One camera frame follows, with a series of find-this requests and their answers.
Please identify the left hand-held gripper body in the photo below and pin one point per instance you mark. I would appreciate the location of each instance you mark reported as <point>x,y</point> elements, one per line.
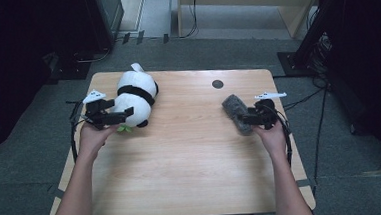
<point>97,118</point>

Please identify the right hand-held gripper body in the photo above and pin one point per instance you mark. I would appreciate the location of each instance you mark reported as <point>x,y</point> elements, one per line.
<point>265,114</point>

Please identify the grey knitted cloth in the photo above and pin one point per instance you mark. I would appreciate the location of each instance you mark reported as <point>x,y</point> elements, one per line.
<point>235,111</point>

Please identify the panda plush toy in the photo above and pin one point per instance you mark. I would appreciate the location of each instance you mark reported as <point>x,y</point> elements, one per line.
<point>135,81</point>

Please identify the person's left hand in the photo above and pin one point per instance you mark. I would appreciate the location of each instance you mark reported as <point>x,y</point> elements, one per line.
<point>92,142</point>

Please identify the person's right hand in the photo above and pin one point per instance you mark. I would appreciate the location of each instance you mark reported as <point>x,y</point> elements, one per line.
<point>275,140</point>

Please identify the black angled floor tape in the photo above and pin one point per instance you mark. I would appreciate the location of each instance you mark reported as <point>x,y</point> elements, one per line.
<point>73,109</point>

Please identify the dark round table grommet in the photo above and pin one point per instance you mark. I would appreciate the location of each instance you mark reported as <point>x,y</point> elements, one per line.
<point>217,84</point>

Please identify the black floor plate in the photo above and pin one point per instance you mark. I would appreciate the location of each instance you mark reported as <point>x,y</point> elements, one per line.
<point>71,69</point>

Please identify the black stand base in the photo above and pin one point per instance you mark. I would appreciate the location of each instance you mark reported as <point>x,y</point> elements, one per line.
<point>291,64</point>

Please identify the dark floor tape strip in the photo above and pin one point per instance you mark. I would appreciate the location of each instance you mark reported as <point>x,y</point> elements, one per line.
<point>125,38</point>
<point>140,37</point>
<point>166,38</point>

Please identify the grey floor tape strip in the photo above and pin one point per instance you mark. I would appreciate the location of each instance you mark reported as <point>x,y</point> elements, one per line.
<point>55,191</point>
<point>305,182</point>

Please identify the black curtain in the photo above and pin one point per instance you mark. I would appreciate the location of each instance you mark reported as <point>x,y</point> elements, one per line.
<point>15,64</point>
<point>372,59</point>

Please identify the black stand pole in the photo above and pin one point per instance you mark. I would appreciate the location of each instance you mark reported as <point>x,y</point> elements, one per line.
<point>316,19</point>

